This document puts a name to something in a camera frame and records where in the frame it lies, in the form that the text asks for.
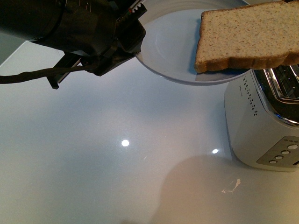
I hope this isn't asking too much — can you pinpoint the black covered left gripper body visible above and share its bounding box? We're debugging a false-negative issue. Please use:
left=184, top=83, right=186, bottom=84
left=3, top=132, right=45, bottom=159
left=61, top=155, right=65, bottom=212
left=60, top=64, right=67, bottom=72
left=44, top=0, right=147, bottom=89

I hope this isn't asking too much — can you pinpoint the grey round plate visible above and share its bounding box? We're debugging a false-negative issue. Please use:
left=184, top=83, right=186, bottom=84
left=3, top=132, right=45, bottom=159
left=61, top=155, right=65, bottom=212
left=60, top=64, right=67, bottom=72
left=136, top=0, right=248, bottom=85

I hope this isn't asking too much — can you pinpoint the slice of bread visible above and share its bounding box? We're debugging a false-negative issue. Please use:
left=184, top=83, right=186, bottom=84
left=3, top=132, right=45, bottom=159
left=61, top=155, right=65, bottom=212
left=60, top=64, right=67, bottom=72
left=194, top=0, right=299, bottom=73

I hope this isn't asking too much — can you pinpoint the chrome white two-slot toaster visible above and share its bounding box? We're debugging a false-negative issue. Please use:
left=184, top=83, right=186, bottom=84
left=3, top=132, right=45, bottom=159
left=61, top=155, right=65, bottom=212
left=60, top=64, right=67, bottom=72
left=224, top=65, right=299, bottom=172

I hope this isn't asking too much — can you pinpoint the black sleeved cable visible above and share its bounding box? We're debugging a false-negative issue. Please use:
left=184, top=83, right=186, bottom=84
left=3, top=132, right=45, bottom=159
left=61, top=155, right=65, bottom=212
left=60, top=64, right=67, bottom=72
left=0, top=65, right=96, bottom=84

